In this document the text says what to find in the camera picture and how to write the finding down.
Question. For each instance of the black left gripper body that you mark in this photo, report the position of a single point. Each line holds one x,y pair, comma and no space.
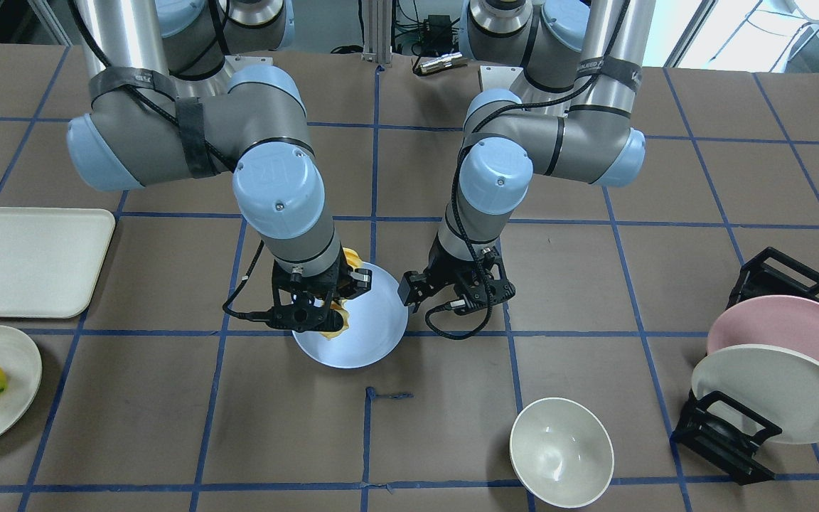
445,268

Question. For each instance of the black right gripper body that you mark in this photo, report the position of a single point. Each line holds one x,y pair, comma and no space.
360,282

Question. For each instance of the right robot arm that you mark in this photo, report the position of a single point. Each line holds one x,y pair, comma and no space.
141,131

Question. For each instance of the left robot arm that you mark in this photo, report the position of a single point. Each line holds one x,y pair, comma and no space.
567,115

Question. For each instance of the light blue plate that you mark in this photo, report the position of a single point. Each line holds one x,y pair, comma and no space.
376,325

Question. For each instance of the black plate rack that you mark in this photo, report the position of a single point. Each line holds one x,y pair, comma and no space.
716,440

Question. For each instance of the pink plate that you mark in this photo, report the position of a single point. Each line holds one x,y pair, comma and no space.
782,321

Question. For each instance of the cream plate in rack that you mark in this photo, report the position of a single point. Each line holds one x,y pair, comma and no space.
777,383

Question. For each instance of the white bowl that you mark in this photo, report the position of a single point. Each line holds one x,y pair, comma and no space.
561,453

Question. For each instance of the silver metal connector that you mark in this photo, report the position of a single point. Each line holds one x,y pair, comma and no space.
439,64

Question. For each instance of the black power adapter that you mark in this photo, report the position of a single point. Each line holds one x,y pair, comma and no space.
438,31

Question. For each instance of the white rectangular tray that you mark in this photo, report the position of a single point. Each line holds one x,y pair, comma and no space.
51,259

